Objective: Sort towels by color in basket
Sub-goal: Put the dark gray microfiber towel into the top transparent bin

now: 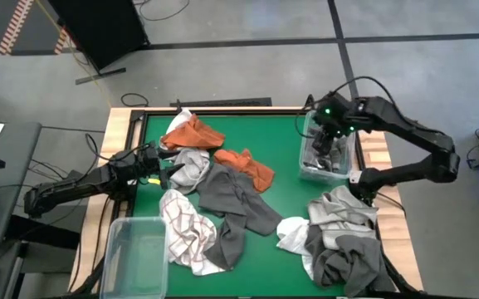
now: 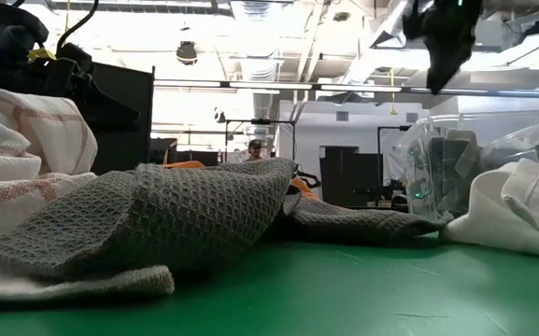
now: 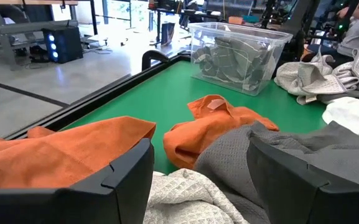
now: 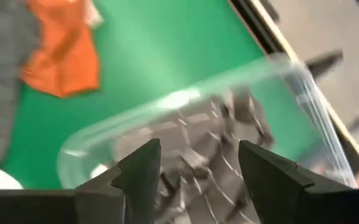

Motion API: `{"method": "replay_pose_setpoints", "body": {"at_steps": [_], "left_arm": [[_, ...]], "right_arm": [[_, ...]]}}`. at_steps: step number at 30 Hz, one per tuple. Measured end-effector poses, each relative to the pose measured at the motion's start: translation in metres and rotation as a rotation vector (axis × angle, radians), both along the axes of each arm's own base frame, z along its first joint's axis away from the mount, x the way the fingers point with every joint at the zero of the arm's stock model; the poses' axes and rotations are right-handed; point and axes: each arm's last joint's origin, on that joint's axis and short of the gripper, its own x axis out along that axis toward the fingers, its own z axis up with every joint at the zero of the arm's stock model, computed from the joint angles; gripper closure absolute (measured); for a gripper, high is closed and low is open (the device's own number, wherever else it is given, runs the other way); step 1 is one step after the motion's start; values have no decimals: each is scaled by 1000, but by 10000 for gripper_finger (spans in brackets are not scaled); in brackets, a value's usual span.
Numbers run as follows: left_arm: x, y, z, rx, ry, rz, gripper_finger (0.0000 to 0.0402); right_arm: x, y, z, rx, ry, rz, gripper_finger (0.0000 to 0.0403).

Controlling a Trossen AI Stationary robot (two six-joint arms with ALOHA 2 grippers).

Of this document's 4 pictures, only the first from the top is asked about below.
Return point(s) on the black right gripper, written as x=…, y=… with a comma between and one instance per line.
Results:
x=336, y=116

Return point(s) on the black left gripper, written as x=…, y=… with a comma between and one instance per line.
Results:
x=150, y=164

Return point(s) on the grey plaid towel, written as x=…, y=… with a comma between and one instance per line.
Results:
x=338, y=155

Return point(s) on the orange towel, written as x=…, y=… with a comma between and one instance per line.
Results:
x=247, y=166
x=193, y=135

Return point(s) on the dark grey towel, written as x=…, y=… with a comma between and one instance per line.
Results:
x=347, y=261
x=231, y=195

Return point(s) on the white red-checked towel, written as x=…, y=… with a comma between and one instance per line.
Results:
x=185, y=232

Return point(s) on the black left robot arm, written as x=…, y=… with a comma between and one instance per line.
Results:
x=77, y=187

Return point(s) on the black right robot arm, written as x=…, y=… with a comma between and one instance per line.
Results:
x=409, y=128

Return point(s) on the yellow tape piece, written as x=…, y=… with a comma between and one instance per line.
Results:
x=154, y=181

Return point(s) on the clear plastic bin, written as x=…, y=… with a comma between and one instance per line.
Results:
x=135, y=257
x=344, y=176

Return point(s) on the green table mat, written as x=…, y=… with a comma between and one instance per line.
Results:
x=264, y=133

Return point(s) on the wooden table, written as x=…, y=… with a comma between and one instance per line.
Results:
x=401, y=232

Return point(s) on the grey desk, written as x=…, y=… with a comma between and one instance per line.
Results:
x=19, y=166

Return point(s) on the black partition panel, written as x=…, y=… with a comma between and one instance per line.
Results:
x=98, y=29

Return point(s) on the black table frame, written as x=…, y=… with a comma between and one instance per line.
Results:
x=243, y=112

